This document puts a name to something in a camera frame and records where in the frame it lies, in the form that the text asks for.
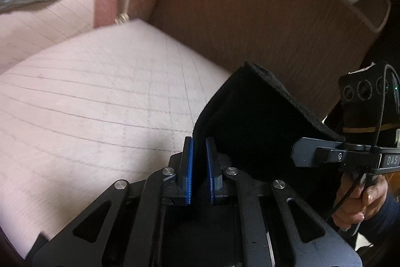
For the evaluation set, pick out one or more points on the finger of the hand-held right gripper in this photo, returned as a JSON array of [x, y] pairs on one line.
[[307, 152]]

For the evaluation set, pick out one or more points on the person's right forearm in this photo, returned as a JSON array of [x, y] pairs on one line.
[[393, 207]]

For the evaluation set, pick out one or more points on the small gold object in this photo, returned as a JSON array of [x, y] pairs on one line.
[[122, 18]]

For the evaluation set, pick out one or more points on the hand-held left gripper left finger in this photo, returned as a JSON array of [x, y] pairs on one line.
[[188, 171]]

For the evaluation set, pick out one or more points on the black pants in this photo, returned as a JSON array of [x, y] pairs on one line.
[[256, 123]]

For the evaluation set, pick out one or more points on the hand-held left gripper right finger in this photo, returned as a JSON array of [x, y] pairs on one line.
[[210, 174]]

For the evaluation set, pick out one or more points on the person's right hand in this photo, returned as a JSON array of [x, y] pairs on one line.
[[350, 207]]

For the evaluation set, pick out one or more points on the pink and brown sofa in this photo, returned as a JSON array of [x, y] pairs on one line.
[[100, 91]]

